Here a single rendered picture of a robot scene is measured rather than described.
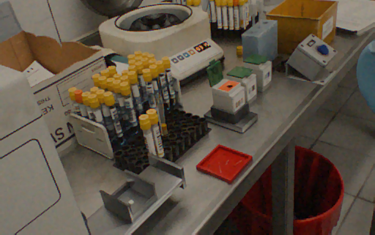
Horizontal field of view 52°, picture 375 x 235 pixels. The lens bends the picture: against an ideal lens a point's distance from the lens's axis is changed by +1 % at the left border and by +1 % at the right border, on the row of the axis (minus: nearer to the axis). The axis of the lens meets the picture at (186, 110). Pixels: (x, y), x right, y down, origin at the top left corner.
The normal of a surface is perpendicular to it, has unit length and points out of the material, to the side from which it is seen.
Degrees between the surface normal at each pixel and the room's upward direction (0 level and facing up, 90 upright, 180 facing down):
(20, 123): 90
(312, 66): 90
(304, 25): 90
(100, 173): 0
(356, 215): 0
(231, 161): 0
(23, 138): 90
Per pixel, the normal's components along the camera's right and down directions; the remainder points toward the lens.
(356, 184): -0.13, -0.84
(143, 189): -0.61, 0.47
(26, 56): 0.78, 0.23
